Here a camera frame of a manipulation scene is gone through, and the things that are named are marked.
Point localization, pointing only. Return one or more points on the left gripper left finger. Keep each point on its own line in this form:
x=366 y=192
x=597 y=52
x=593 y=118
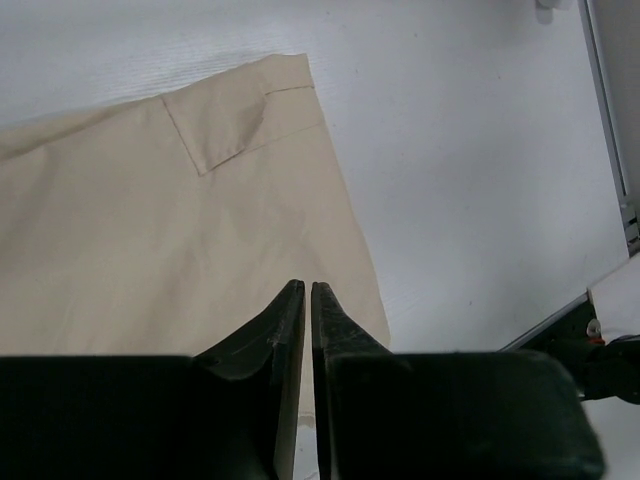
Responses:
x=229 y=412

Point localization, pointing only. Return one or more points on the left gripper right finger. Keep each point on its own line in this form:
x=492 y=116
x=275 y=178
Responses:
x=487 y=415

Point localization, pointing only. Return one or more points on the beige trousers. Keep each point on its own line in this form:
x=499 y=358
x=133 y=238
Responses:
x=161 y=226

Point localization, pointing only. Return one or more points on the white clothes rack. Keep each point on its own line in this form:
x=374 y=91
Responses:
x=551 y=4

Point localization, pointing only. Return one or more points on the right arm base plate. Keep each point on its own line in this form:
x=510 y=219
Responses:
x=573 y=336

